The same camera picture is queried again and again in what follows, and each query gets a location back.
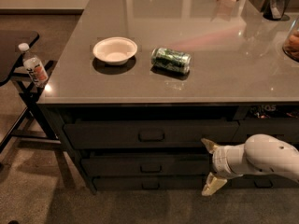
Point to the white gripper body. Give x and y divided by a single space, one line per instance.
219 163

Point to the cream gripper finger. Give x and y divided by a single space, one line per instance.
213 184
211 146

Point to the drawer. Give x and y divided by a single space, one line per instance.
277 158
286 129
261 182
149 182
148 133
147 164

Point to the green soda can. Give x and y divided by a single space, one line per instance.
171 60

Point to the white paper bowl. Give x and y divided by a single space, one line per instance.
115 50

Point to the dark folding chair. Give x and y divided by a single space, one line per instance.
31 123

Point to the clear water bottle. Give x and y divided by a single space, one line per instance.
33 66

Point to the dark cabinet frame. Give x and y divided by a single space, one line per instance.
60 114

